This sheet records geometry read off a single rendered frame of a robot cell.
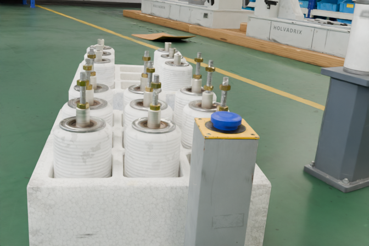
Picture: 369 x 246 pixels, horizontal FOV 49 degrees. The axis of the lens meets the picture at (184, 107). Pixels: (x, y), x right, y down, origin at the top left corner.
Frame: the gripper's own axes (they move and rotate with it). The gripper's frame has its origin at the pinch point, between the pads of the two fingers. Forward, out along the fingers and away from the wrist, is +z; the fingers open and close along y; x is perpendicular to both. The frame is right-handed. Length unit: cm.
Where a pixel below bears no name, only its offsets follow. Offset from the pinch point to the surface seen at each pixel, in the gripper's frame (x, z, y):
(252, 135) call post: 61, -6, -23
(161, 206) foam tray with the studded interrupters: 61, 12, -8
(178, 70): 5.3, 19.0, 14.0
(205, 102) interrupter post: 37.0, 7.1, -7.2
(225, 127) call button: 61, -7, -20
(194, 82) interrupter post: 27.1, 8.8, -0.7
